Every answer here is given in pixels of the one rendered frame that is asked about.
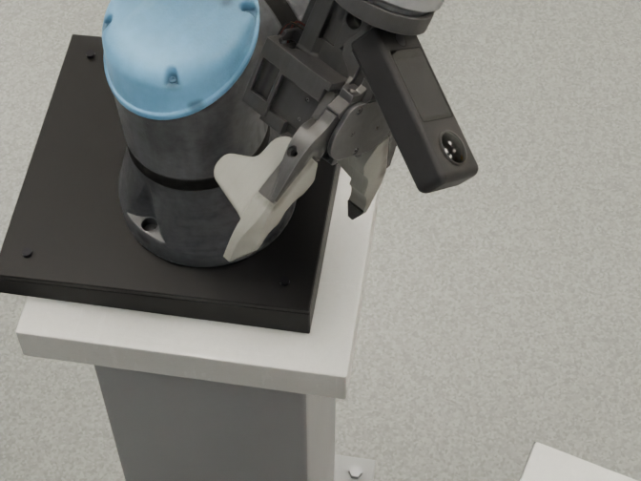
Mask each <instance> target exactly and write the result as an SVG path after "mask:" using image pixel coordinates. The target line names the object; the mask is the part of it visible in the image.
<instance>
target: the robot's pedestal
mask: <svg viewBox="0 0 641 481"><path fill-rule="evenodd" d="M350 180H351V177H350V176H348V175H347V173H346V172H345V171H344V170H343V169H342V168H341V170H340V176H339V181H338V186H337V192H336V196H335V201H334V207H333V212H332V218H331V222H330V227H329V233H328V238H327V244H326V248H325V253H324V259H323V264H322V270H321V274H320V284H319V289H318V295H317V299H316V304H315V310H314V315H313V320H312V325H311V330H310V333H309V334H307V333H300V332H293V331H286V330H278V329H272V328H264V327H257V326H250V325H243V324H229V323H222V322H215V321H208V320H201V319H194V318H186V317H179V316H172V315H165V314H157V313H151V312H143V311H136V310H129V309H122V308H114V307H108V306H100V305H93V304H86V303H73V302H65V301H58V300H51V299H44V298H36V297H30V296H27V299H26V301H25V305H24V308H23V311H22V314H21V317H20V320H19V323H18V326H17V328H16V335H17V338H18V341H19V344H20V346H21V349H22V351H23V354H24V355H26V356H32V357H39V358H47V359H54V360H60V361H67V362H75V363H81V364H88V365H94V368H95V371H96V375H97V379H98V382H99V385H100V389H101V393H102V396H103V400H104V404H105V407H106V410H107V414H108V417H109V421H110V425H111V428H112V432H113V436H114V441H115V445H116V448H117V452H118V456H119V460H120V463H121V467H122V470H123V473H124V477H125V481H373V479H374V472H375V466H376V460H371V459H364V458H358V457H351V456H344V455H337V454H335V421H336V398H338V399H345V398H346V397H347V392H348V387H349V381H350V375H351V369H352V364H353V357H354V351H355V345H356V340H357V334H358V328H359V322H360V316H361V310H362V299H363V293H364V288H365V282H366V276H367V269H368V264H369V258H370V252H371V246H372V240H373V235H374V228H375V222H376V216H377V211H378V205H379V199H380V193H381V187H382V185H381V186H380V188H379V190H378V192H377V194H376V196H375V197H374V198H373V200H372V202H371V204H370V206H369V208H368V210H367V211H366V213H364V214H362V215H361V216H359V217H357V218H355V219H353V220H352V219H350V218H349V217H348V206H347V201H348V200H349V197H350V195H351V185H350V184H349V183H350Z"/></svg>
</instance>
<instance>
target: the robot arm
mask: <svg viewBox="0 0 641 481"><path fill-rule="evenodd" d="M443 2H444V0H111V2H110V3H109V6H108V7H107V10H106V13H105V16H104V20H103V26H102V44H103V50H104V69H105V74H106V77H107V80H108V83H109V86H110V88H111V90H112V92H113V94H114V99H115V103H116V107H117V110H118V114H119V117H120V121H121V125H122V129H123V133H124V136H125V139H126V143H127V148H126V151H125V155H124V158H123V162H122V166H121V170H120V174H119V181H118V193H119V200H120V204H121V207H122V211H123V215H124V218H125V221H126V223H127V225H128V227H129V229H130V231H131V232H132V234H133V235H134V237H135V238H136V239H137V240H138V241H139V243H141V244H142V245H143V246H144V247H145V248H146V249H147V250H149V251H150V252H152V253H153V254H155V255H156V256H158V257H160V258H161V259H163V260H166V261H170V262H173V263H176V264H180V265H185V266H192V267H215V266H222V265H226V264H231V263H234V262H238V261H242V260H245V259H247V258H249V257H251V256H253V255H255V254H257V252H259V251H261V250H262V249H264V248H265V247H266V246H268V245H269V244H270V243H271V242H272V241H274V240H275V239H276V238H277V237H278V236H279V234H280V233H281V232H282V231H283V229H284V228H285V227H286V225H287V224H288V222H289V220H290V219H291V217H292V215H293V212H294V210H295V206H296V202H297V199H298V198H299V197H300V196H302V195H303V194H304V193H305V192H306V190H307V189H308V188H309V187H310V186H311V184H312V183H313V182H314V180H315V176H316V172H317V167H318V163H317V162H316V161H318V160H320V159H321V158H323V159H324V160H326V161H327V162H328V163H330V164H331V165H335V164H336V163H337V162H338V163H339V165H340V167H341V168H342V169H343V170H344V171H345V172H346V173H347V175H348V176H350V177H351V180H350V183H349V184H350V185H351V195H350V197H349V200H348V201H347V206H348V217H349V218H350V219H352V220H353V219H355V218H357V217H359V216H361V215H362V214H364V213H366V211H367V210H368V208H369V206H370V204H371V202H372V200H373V198H374V197H375V196H376V194H377V192H378V190H379V188H380V186H381V184H382V182H383V178H384V175H385V172H386V168H388V167H389V166H390V164H391V161H392V158H393V156H394V153H395V150H396V147H397V146H398V148H399V150H400V152H401V154H402V156H403V160H404V162H405V164H406V166H407V168H408V170H409V172H410V175H411V176H412V178H413V180H414V182H415V184H416V187H417V189H418V190H419V191H420V192H422V193H425V194H427V193H431V192H435V191H439V190H443V189H446V188H449V187H453V186H457V185H460V184H461V183H463V182H465V181H467V180H468V179H470V178H473V177H474V176H475V175H476V174H477V173H478V169H479V167H478V164H477V162H476V160H475V158H474V155H473V154H472V152H471V150H470V148H469V146H468V144H467V142H466V140H465V136H464V134H463V132H462V130H461V128H460V126H459V124H458V122H457V119H456V117H455V115H454V114H453V112H452V110H451V108H450V106H449V103H448V101H447V99H446V97H445V94H444V92H443V90H442V88H441V85H440V83H439V81H438V79H437V77H436V75H435V73H434V72H433V70H432V67H431V65H430V63H429V61H428V59H427V57H426V55H425V53H424V49H423V47H422V45H421V43H420V41H419V39H418V37H417V35H420V34H423V33H424V32H425V31H426V30H427V27H428V25H429V23H430V21H431V19H432V17H433V15H434V12H435V10H438V9H439V8H440V7H441V6H442V4H443ZM284 133H290V134H291V135H292V136H293V137H289V136H281V135H280V134H284Z"/></svg>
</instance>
